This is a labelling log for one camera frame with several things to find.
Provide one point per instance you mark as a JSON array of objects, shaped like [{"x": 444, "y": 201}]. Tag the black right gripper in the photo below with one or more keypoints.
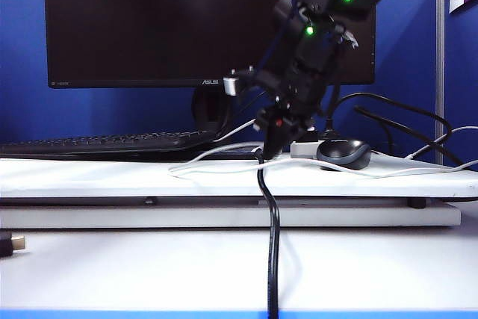
[{"x": 295, "y": 98}]

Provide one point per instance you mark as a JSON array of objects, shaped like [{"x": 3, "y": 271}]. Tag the white base board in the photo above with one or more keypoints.
[{"x": 149, "y": 218}]

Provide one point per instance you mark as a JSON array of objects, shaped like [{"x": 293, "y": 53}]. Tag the small black hub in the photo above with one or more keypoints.
[{"x": 313, "y": 136}]

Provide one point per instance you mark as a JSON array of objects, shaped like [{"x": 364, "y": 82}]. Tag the black and grey mouse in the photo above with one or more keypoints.
[{"x": 343, "y": 154}]

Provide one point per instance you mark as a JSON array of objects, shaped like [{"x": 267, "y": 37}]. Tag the black monitor stand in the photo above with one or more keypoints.
[{"x": 209, "y": 110}]

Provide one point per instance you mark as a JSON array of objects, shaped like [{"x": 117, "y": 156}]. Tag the black board foot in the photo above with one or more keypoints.
[{"x": 416, "y": 204}]

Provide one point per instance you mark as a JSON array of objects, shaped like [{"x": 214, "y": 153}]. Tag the black keyboard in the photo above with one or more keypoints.
[{"x": 112, "y": 142}]

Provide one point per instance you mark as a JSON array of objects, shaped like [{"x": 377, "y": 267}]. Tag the white raised desk board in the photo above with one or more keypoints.
[{"x": 112, "y": 181}]

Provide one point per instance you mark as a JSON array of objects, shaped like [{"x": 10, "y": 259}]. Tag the black ASUS monitor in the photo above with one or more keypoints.
[{"x": 149, "y": 24}]

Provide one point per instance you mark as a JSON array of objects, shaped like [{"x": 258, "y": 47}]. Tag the narrow blue partition panel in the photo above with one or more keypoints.
[{"x": 462, "y": 72}]

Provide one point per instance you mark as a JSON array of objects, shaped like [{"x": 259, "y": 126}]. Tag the wide blue partition panel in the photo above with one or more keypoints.
[{"x": 22, "y": 72}]

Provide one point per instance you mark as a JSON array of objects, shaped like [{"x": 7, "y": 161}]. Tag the black gold-tipped HDMI plug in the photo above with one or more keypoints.
[{"x": 9, "y": 246}]

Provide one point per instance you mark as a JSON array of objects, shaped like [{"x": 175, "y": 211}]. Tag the grey metal partition post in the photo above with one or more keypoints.
[{"x": 440, "y": 54}]

